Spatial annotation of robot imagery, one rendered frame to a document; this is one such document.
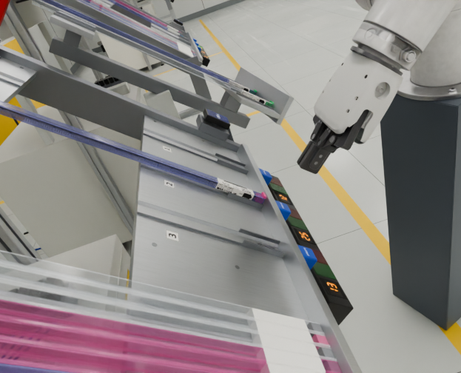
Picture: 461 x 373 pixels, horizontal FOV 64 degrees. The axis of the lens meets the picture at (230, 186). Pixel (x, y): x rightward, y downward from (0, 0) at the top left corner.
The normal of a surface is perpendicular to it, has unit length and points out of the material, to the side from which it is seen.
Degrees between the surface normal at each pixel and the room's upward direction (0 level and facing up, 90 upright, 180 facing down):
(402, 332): 0
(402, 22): 69
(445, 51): 90
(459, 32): 90
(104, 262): 0
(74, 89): 90
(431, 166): 90
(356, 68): 46
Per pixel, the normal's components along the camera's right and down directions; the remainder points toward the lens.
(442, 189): -0.82, 0.49
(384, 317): -0.29, -0.79
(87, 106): 0.17, 0.51
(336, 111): -0.90, -0.21
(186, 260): 0.45, -0.80
